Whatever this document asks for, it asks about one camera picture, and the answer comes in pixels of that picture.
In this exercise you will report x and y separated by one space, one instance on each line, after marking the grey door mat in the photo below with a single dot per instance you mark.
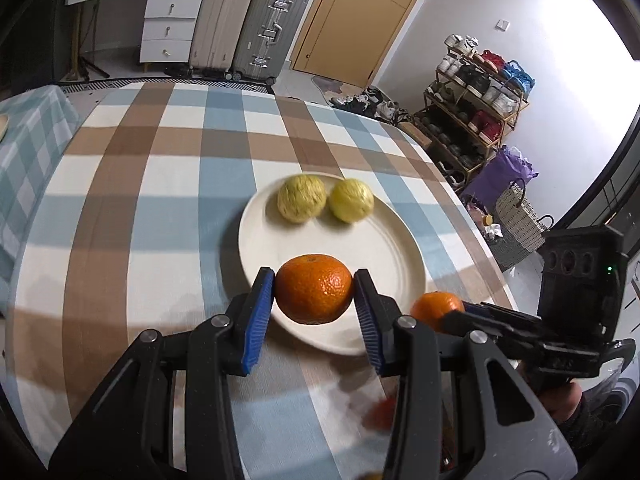
327 85

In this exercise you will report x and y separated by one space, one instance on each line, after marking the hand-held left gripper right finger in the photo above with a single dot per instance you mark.
369 320

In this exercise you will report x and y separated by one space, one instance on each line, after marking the pile of scattered shoes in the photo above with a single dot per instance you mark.
370 102

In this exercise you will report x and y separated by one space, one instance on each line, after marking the brown blue checked tablecloth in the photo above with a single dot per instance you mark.
150 185

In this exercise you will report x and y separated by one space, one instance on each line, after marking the grey suitcase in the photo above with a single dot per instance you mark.
270 30

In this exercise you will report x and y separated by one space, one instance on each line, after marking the large orange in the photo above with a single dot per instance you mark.
314 287

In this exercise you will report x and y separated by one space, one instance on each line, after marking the white desk with drawers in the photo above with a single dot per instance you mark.
167 7

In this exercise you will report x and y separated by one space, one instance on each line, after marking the beige suitcase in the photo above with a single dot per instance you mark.
220 20

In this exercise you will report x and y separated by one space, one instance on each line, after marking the oval red tomato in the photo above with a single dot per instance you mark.
377 412

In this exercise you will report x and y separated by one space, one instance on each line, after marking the person's right forearm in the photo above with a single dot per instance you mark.
587 427

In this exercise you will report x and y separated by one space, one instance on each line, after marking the wrinkled yellow fruit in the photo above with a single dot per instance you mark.
301 199

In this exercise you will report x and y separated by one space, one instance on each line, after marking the smooth yellow fruit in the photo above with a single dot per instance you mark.
351 200

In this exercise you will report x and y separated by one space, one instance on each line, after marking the wooden shoe rack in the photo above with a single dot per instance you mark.
435 125

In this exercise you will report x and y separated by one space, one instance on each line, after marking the person's right hand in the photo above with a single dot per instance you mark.
560 402

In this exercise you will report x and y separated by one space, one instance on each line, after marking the woven basket bag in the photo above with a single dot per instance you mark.
517 215

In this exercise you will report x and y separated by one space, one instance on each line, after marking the white light switch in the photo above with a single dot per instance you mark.
501 25

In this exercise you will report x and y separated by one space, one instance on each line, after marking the wooden door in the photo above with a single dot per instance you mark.
365 10

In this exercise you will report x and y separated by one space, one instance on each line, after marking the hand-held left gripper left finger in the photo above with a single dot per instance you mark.
257 320

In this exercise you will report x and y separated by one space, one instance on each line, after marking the black lined trash bin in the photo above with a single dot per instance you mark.
492 232

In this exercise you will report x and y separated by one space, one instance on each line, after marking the teal checked tablecloth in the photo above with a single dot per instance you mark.
30 150

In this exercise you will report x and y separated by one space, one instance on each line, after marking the purple bag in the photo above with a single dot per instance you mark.
500 172

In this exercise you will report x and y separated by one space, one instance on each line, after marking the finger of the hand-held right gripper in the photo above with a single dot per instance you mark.
505 335
482 308

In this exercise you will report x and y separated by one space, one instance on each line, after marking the small orange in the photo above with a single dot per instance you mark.
432 307

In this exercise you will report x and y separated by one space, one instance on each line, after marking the rows of assorted shoes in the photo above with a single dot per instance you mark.
480 90

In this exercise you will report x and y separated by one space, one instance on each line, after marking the cream round plate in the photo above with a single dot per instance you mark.
380 245

